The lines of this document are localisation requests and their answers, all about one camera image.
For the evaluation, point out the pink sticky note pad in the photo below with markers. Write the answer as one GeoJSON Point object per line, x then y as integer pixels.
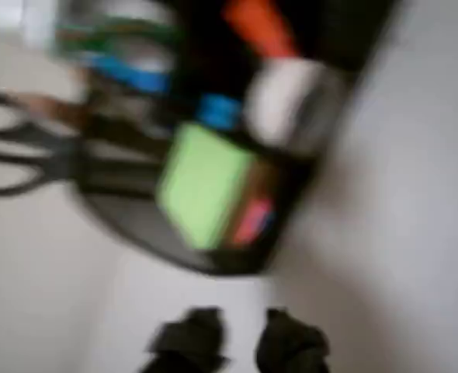
{"type": "Point", "coordinates": [252, 223]}

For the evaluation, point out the small blue block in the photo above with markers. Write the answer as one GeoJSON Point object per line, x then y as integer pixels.
{"type": "Point", "coordinates": [217, 110]}

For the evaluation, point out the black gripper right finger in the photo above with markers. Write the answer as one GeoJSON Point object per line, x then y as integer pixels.
{"type": "Point", "coordinates": [291, 346]}

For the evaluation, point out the orange marker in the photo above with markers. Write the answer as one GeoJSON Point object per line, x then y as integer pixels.
{"type": "Point", "coordinates": [260, 27]}

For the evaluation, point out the green sticky note pad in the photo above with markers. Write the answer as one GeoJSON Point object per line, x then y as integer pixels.
{"type": "Point", "coordinates": [202, 186]}

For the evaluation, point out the black mesh desk organizer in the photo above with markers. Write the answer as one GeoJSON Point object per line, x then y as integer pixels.
{"type": "Point", "coordinates": [221, 264]}

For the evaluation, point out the white tape roll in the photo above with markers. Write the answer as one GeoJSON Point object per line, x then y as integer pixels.
{"type": "Point", "coordinates": [283, 101]}

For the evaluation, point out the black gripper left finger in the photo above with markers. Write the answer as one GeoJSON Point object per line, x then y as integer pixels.
{"type": "Point", "coordinates": [190, 342]}

